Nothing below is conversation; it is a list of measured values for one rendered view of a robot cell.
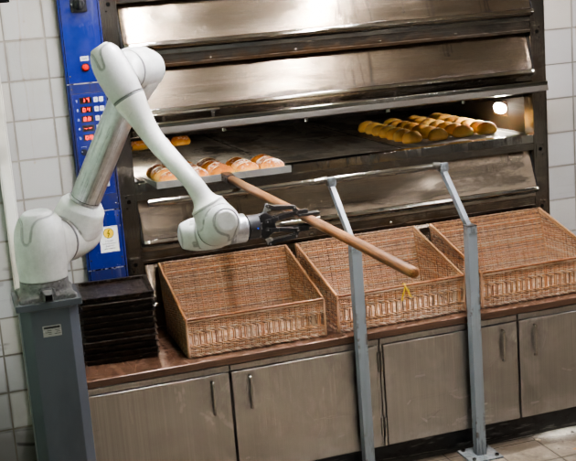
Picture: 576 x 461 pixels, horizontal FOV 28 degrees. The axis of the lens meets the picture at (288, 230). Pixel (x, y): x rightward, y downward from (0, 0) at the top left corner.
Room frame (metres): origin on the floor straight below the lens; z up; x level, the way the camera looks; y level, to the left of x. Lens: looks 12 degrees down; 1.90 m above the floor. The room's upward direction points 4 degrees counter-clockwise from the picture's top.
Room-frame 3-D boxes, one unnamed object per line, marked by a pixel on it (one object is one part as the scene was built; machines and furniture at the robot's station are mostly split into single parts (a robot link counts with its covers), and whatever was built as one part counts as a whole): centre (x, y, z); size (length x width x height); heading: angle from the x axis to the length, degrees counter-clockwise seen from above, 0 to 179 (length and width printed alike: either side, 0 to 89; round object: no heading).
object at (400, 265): (3.56, -0.05, 1.19); 1.71 x 0.03 x 0.03; 17
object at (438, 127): (5.40, -0.69, 1.21); 0.61 x 0.48 x 0.06; 17
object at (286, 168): (4.63, 0.28, 1.19); 0.55 x 0.36 x 0.03; 107
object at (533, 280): (4.74, -0.94, 0.72); 0.56 x 0.49 x 0.28; 108
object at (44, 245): (3.57, 0.79, 1.17); 0.18 x 0.16 x 0.22; 160
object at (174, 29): (4.81, -0.26, 1.80); 1.79 x 0.11 x 0.19; 107
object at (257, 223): (3.45, 0.08, 1.20); 0.09 x 0.07 x 0.08; 108
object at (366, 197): (4.81, -0.26, 1.02); 1.79 x 0.11 x 0.19; 107
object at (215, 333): (4.38, 0.21, 0.72); 0.56 x 0.49 x 0.28; 106
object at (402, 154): (4.83, -0.26, 1.16); 1.80 x 0.06 x 0.04; 107
